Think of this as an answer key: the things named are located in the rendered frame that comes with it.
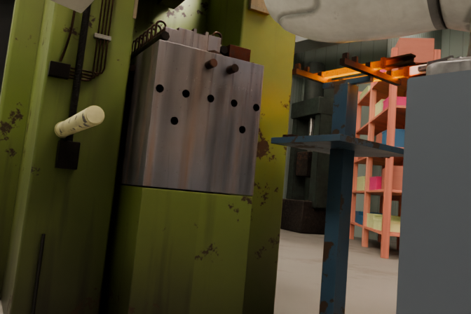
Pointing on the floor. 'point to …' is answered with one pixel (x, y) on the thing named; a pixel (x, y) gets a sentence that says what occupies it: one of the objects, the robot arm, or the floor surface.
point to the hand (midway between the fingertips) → (420, 70)
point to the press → (308, 161)
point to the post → (8, 1)
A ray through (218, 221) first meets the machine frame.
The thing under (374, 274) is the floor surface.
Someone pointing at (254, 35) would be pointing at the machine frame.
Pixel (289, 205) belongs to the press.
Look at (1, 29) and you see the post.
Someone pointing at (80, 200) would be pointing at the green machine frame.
